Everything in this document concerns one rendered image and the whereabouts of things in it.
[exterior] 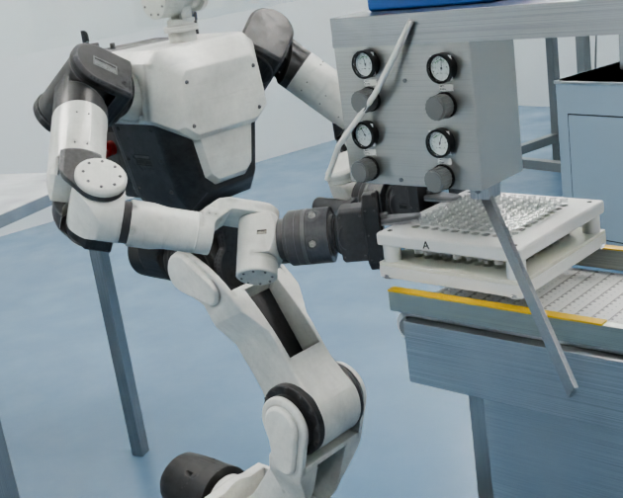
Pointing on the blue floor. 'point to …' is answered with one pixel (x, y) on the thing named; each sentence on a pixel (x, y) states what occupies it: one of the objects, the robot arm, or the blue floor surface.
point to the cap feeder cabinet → (604, 147)
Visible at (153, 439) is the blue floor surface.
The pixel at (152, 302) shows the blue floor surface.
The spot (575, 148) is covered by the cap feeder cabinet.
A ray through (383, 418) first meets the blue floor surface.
